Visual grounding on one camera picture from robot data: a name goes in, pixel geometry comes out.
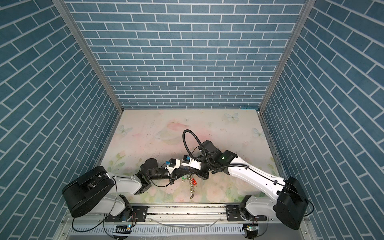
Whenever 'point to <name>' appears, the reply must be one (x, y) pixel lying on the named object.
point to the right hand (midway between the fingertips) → (190, 168)
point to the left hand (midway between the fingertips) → (188, 173)
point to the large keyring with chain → (192, 189)
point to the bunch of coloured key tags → (193, 180)
